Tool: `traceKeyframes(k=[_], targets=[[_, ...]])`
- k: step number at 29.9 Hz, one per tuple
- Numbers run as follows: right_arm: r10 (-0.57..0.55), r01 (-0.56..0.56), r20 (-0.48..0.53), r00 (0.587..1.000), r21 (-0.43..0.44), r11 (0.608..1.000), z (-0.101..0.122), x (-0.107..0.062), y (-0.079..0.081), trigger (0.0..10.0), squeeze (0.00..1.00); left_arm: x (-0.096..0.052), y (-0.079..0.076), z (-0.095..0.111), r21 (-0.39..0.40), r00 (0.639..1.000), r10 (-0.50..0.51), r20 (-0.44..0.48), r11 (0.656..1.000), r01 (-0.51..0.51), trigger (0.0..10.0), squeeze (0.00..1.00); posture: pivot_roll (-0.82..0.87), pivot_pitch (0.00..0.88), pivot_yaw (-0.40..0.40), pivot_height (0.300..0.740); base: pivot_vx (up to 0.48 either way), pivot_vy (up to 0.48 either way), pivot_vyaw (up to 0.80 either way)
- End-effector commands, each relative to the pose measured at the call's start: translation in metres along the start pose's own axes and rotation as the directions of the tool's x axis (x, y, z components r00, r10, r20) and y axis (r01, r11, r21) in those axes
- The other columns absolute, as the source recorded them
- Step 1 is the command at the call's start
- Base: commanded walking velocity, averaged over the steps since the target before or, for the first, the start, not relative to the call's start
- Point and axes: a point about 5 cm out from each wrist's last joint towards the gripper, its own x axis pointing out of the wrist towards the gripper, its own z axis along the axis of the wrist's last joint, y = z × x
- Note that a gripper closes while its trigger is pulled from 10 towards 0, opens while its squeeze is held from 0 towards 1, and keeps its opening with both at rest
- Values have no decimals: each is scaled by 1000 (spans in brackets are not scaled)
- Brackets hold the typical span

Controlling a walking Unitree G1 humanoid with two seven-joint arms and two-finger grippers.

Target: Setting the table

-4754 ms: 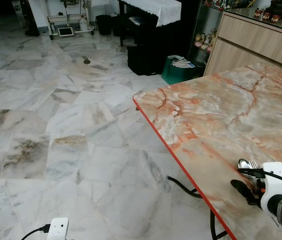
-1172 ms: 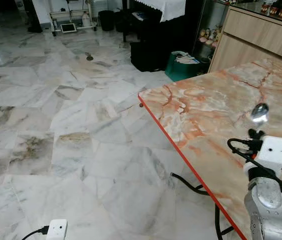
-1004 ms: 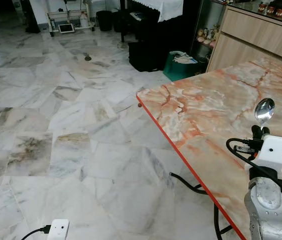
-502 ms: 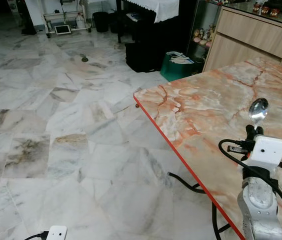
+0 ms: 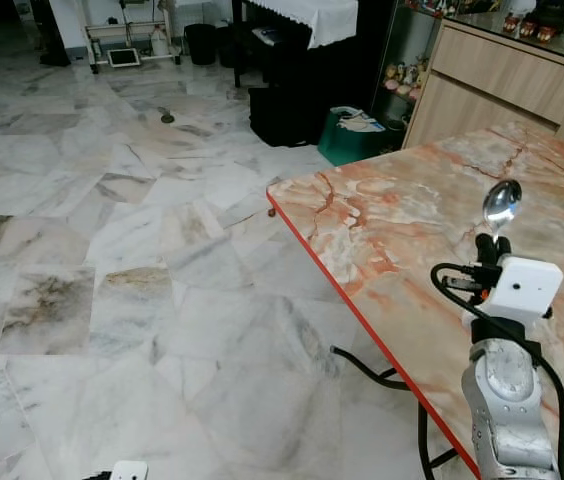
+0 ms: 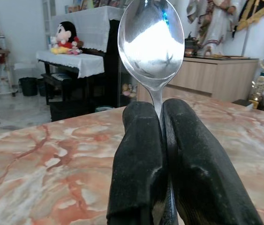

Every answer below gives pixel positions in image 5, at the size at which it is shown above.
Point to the shiny metal spoon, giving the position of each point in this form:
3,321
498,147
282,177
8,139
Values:
503,203

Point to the light wooden drawer cabinet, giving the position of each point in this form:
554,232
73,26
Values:
502,85

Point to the white framed tablet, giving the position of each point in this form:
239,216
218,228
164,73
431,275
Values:
123,57

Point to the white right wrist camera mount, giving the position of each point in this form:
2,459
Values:
524,290

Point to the green bag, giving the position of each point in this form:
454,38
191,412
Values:
347,140

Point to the dark ornament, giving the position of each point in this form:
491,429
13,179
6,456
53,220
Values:
552,15

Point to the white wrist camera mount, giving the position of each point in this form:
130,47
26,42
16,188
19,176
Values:
524,290
130,471

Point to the black box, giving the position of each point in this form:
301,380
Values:
282,118

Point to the glass display cabinet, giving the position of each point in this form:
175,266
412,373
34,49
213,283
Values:
407,80

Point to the black waste bin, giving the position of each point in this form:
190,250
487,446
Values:
200,43

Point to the white lace cloth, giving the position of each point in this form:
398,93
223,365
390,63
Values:
317,20

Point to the small round floor drain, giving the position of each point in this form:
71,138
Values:
167,118

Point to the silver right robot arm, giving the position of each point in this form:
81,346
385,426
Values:
507,400

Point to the tall black stand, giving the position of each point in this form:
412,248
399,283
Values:
52,35

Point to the white metal rack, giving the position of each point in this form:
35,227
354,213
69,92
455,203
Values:
167,25

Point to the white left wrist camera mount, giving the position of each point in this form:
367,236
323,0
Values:
130,471

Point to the black piano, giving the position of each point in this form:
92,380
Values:
292,70

